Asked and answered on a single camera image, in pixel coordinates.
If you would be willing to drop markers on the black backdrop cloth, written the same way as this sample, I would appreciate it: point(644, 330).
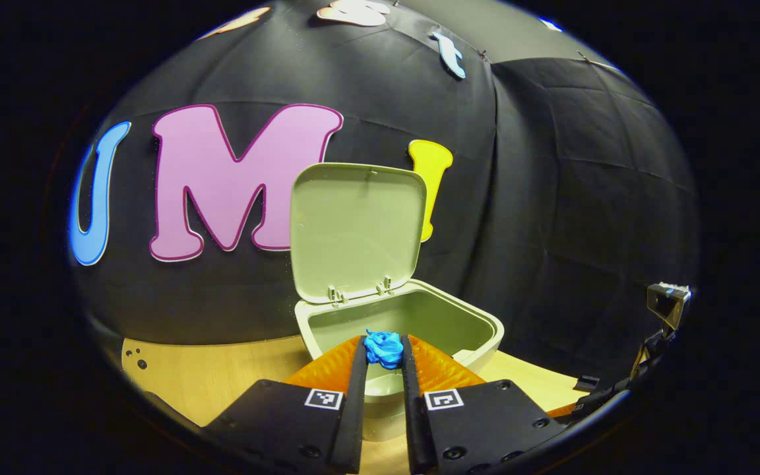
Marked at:
point(551, 198)

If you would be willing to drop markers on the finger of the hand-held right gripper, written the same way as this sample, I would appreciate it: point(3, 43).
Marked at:
point(601, 399)

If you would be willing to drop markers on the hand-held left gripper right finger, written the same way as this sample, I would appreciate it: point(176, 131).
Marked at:
point(413, 415)

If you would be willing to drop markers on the blue paper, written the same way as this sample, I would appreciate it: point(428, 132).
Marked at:
point(383, 349)

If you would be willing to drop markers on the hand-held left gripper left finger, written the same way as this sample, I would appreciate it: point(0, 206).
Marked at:
point(355, 409)

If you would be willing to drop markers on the wooden desktop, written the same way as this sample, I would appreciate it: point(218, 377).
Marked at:
point(221, 369)

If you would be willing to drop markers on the pale green desktop garbage bin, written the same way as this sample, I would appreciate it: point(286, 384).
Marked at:
point(353, 231)

